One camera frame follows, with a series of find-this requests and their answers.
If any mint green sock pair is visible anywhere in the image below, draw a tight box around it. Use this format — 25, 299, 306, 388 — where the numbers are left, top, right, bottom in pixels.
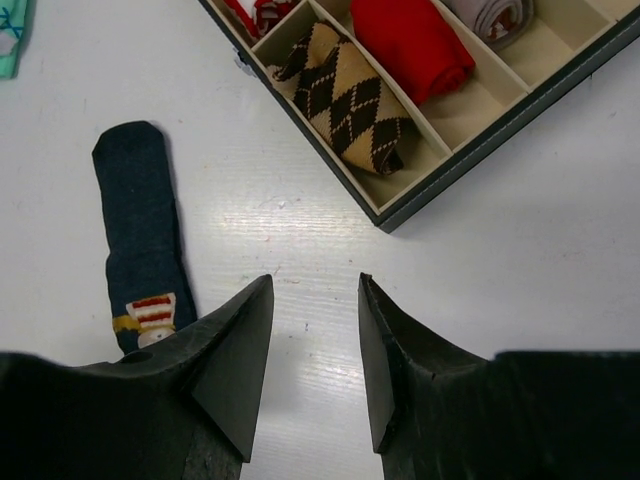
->
0, 0, 36, 81

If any brown argyle rolled sock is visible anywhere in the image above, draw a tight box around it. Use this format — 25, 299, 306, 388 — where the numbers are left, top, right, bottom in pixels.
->
269, 21, 412, 176

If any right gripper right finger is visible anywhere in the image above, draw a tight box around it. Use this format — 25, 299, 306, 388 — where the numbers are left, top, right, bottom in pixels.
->
358, 274, 500, 479

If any navy patterned sock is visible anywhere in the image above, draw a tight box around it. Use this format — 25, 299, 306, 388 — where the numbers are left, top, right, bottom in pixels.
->
92, 121, 197, 354

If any red white striped rolled sock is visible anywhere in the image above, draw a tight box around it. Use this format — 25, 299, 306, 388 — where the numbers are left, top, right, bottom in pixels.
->
224, 0, 299, 40

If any grey rolled sock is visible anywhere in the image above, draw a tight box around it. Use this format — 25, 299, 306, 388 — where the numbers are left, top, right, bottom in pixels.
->
443, 0, 535, 51

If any black compartment storage box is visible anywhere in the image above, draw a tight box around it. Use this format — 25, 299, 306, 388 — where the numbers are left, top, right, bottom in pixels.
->
197, 0, 640, 234

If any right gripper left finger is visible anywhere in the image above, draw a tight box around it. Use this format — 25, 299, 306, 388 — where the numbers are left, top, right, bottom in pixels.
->
64, 275, 274, 479

